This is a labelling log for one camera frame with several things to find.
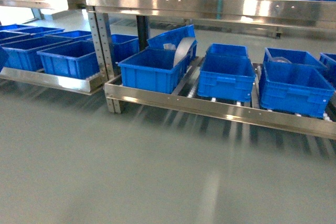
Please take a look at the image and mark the blue square plastic part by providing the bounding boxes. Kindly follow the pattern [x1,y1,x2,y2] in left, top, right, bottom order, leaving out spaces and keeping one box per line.
[0,47,8,71]

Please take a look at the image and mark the blue bin front centre-left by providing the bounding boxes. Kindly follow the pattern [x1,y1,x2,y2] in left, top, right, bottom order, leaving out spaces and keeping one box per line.
[118,48,190,94]

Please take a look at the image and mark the grey metal sheet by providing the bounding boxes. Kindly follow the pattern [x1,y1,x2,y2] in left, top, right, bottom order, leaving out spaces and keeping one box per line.
[173,37,196,67]

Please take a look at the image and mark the tilted blue bin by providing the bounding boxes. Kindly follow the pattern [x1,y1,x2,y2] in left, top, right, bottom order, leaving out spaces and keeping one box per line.
[147,25,196,49]

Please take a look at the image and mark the blue bin front centre-right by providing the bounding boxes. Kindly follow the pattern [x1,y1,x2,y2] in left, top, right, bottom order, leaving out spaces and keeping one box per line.
[197,55,256,102]

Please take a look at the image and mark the blue bin centre-right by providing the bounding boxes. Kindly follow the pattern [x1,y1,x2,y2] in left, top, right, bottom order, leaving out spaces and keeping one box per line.
[206,44,248,58]
[197,55,256,102]

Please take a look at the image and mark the blue bin rear centre-right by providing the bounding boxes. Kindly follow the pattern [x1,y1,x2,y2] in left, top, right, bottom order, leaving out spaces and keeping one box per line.
[206,44,248,58]

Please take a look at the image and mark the blue bin left rack front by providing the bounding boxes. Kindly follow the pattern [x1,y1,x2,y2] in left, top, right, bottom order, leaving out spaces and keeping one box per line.
[37,41,100,80]

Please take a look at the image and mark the blue bin rack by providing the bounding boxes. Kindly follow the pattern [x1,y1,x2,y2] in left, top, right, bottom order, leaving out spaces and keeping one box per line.
[37,41,100,80]
[2,36,72,71]

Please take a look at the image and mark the blue bin rear right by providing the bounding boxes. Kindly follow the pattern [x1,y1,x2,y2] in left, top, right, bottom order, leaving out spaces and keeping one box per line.
[264,48,327,73]

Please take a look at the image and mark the blue bin front right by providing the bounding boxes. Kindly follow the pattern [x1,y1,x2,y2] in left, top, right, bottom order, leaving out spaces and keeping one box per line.
[259,61,335,118]

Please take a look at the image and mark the left stainless steel rack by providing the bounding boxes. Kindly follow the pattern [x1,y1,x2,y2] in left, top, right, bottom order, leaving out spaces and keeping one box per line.
[1,0,113,95]

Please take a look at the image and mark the blue bin far right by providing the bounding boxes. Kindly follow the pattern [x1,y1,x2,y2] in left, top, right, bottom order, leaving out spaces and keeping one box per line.
[319,52,336,88]

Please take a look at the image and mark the stainless steel flow rack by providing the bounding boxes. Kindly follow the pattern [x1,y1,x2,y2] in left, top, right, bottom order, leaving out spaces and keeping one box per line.
[86,0,335,139]

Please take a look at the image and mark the blue bin behind post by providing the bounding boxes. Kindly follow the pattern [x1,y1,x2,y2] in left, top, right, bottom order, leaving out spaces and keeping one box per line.
[111,34,140,66]

